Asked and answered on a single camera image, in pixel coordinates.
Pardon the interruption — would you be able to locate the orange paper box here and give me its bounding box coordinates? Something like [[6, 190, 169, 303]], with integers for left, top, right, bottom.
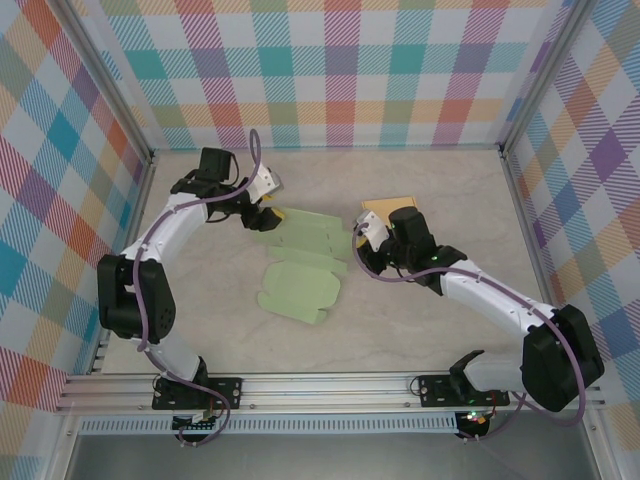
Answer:
[[360, 196, 419, 226]]

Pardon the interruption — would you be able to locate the green paper box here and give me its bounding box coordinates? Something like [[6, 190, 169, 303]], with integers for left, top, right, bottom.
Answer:
[[256, 205, 351, 329]]

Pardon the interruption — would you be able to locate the right controller circuit board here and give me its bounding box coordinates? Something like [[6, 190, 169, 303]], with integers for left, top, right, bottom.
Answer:
[[457, 408, 492, 429]]

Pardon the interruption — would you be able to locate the controller circuit board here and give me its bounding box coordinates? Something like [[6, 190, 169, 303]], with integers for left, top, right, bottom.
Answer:
[[457, 408, 492, 429], [171, 410, 225, 432]]

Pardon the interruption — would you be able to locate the left controller circuit board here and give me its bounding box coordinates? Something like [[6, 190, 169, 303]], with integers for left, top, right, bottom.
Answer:
[[171, 410, 225, 432]]

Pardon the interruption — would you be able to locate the grey metal shelf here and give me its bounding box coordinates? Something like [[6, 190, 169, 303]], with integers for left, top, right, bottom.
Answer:
[[64, 432, 601, 480]]

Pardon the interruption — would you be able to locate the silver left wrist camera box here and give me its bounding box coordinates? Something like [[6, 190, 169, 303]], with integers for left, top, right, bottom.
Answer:
[[248, 162, 285, 205]]

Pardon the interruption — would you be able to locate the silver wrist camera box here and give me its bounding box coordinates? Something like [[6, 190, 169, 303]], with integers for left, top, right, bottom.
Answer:
[[248, 162, 285, 205], [353, 209, 390, 252]]

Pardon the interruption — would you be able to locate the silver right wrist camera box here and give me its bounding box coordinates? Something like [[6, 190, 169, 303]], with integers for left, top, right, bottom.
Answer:
[[353, 209, 390, 252]]

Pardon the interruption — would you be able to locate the thin aluminium wall rail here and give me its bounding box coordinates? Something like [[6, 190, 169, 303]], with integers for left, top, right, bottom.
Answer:
[[149, 144, 504, 153]]

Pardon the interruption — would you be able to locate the aluminium side rail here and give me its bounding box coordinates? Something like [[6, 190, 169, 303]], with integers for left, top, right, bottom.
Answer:
[[88, 149, 160, 375], [498, 148, 576, 370]]

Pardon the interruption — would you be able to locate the aluminium frame post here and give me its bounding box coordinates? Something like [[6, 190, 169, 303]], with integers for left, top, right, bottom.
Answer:
[[58, 0, 157, 162], [498, 0, 597, 157]]

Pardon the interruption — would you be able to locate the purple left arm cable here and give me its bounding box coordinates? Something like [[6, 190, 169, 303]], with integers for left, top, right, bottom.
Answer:
[[133, 128, 264, 447]]

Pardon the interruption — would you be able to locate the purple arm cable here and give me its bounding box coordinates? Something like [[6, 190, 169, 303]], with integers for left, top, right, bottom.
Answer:
[[352, 222, 589, 444], [133, 128, 264, 447]]

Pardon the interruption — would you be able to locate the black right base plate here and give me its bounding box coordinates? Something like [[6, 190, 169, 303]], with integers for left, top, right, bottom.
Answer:
[[417, 374, 512, 409]]

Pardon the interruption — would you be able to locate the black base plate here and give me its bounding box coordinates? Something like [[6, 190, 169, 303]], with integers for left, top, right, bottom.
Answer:
[[151, 377, 245, 412], [417, 374, 512, 409]]

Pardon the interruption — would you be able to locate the aluminium mounting rail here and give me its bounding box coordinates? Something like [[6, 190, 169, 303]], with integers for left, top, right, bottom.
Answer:
[[54, 369, 609, 414]]

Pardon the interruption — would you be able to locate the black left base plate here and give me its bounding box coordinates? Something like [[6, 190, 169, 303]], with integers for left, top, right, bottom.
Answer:
[[151, 377, 245, 412]]

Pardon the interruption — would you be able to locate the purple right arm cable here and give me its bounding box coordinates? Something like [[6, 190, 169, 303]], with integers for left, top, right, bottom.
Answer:
[[352, 222, 589, 444]]

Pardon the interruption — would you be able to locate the white slotted cable duct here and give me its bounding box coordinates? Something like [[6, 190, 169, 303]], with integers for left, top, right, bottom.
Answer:
[[78, 417, 460, 436]]

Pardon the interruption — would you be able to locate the aluminium frame leg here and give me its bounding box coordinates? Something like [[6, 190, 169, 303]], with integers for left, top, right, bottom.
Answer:
[[579, 407, 621, 480], [42, 414, 84, 480]]

